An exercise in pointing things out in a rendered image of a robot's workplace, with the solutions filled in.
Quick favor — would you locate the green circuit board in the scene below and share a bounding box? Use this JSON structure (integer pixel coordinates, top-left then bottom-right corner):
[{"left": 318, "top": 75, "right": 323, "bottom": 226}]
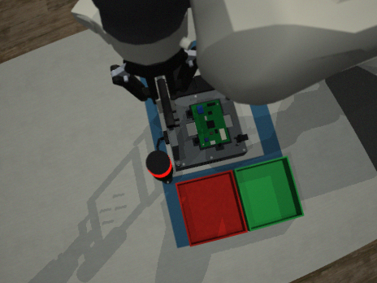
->
[{"left": 191, "top": 100, "right": 230, "bottom": 148}]

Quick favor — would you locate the red open-top bin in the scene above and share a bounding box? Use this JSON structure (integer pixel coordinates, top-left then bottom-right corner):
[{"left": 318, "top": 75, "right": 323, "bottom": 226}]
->
[{"left": 175, "top": 170, "right": 248, "bottom": 246}]

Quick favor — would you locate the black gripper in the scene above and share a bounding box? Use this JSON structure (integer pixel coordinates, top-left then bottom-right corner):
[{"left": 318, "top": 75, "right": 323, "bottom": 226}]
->
[{"left": 110, "top": 46, "right": 198, "bottom": 114}]

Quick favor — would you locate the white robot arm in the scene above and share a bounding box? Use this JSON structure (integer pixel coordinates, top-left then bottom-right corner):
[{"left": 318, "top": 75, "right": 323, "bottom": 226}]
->
[{"left": 71, "top": 0, "right": 377, "bottom": 106}]

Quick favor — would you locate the green open-top bin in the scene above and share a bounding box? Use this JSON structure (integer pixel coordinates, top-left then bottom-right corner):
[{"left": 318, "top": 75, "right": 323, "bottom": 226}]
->
[{"left": 233, "top": 156, "right": 304, "bottom": 231}]

